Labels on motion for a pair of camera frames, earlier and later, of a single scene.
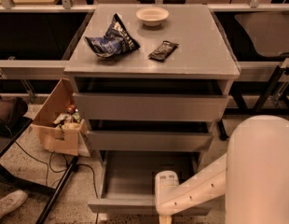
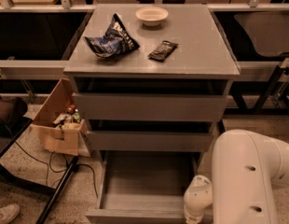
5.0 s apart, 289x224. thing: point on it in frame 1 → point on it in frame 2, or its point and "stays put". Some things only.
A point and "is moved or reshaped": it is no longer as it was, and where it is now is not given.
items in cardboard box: x=70 y=119 stays put
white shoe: x=6 y=203 → x=6 y=215
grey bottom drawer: x=127 y=182 is moved or reshaped
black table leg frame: x=3 y=175 stays put
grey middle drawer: x=148 y=141 stays put
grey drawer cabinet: x=150 y=81 stays put
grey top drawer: x=153 y=106 stays put
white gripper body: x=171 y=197 → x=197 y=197
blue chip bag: x=116 y=42 stays put
